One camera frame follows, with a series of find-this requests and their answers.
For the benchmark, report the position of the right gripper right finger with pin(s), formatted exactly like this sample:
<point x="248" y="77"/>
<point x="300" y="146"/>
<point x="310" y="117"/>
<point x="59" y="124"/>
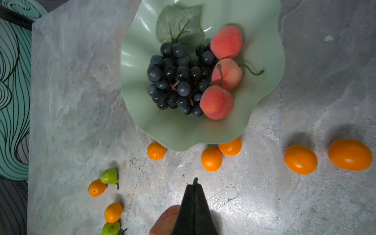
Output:
<point x="203" y="222"/>

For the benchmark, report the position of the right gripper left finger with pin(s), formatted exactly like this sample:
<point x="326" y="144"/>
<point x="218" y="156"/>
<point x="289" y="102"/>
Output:
<point x="185" y="220"/>

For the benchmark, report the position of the pink fake peach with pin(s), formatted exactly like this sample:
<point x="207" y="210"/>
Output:
<point x="166" y="222"/>
<point x="228" y="74"/>
<point x="216" y="102"/>
<point x="227" y="43"/>

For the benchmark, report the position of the orange fake kumquat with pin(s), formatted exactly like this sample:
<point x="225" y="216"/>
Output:
<point x="211" y="159"/>
<point x="96" y="188"/>
<point x="300" y="159"/>
<point x="232" y="148"/>
<point x="156" y="151"/>
<point x="350" y="154"/>
<point x="113" y="212"/>

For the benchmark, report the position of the dark fake grape bunch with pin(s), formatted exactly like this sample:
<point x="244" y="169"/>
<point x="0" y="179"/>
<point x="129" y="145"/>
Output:
<point x="181" y="72"/>

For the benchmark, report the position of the light green wavy fruit bowl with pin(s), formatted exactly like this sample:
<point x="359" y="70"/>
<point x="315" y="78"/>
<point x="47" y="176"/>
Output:
<point x="262" y="50"/>

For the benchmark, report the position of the green fake pear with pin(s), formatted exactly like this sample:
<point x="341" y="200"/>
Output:
<point x="110" y="176"/>
<point x="111" y="228"/>

